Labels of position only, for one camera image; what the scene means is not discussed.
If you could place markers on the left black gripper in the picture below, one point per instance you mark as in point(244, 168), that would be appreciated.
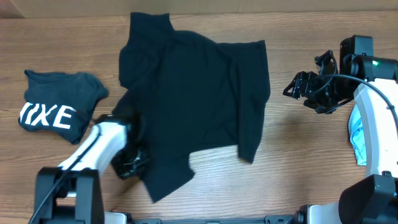
point(127, 172)

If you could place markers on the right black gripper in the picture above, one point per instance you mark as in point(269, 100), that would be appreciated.
point(310, 88)

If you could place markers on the plain black t-shirt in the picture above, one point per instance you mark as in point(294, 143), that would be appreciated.
point(192, 94)

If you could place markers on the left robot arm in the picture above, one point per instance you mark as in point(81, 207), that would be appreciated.
point(71, 192)

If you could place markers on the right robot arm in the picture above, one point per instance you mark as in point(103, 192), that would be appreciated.
point(371, 82)

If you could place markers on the light blue garment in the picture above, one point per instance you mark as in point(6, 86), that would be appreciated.
point(356, 136)

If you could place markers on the folded black shirt white letters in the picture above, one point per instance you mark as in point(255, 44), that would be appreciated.
point(61, 103)

